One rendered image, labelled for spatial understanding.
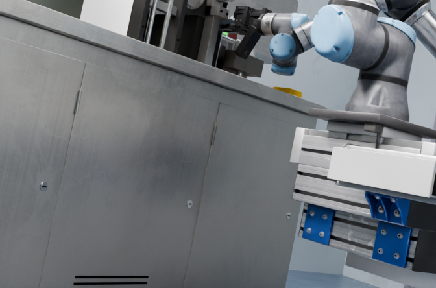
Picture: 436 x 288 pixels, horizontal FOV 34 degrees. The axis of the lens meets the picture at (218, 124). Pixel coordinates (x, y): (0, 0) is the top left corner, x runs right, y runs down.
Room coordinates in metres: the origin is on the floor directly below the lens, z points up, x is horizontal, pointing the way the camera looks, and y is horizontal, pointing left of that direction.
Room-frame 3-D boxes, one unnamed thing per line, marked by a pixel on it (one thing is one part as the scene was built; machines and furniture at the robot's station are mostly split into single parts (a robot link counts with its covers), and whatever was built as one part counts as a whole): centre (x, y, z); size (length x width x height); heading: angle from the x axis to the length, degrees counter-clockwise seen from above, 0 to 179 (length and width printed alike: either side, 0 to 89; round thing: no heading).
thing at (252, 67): (2.56, 0.09, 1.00); 0.40 x 0.16 x 0.06; 49
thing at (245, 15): (2.29, -0.05, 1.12); 0.12 x 0.08 x 0.09; 49
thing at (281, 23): (2.19, -0.17, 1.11); 0.11 x 0.08 x 0.09; 49
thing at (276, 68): (2.17, -0.16, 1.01); 0.11 x 0.08 x 0.11; 170
